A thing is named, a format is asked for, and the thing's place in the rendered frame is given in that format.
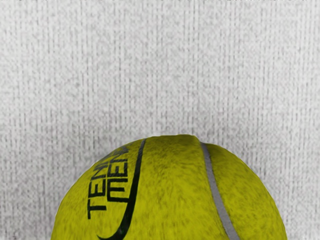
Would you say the yellow tennis ball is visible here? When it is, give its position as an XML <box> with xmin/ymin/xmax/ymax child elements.
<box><xmin>50</xmin><ymin>134</ymin><xmax>289</xmax><ymax>240</ymax></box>

